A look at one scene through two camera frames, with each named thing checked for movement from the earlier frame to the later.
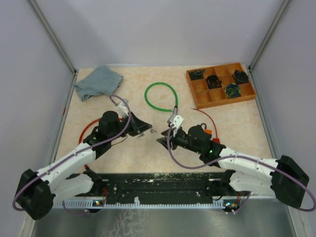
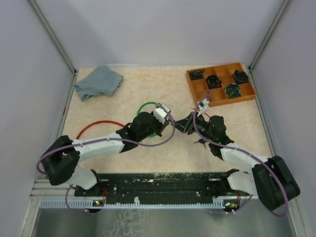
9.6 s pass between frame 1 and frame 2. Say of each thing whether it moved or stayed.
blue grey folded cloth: stayed
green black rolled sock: stayed
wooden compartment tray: stayed
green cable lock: moved
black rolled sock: stayed
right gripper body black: moved
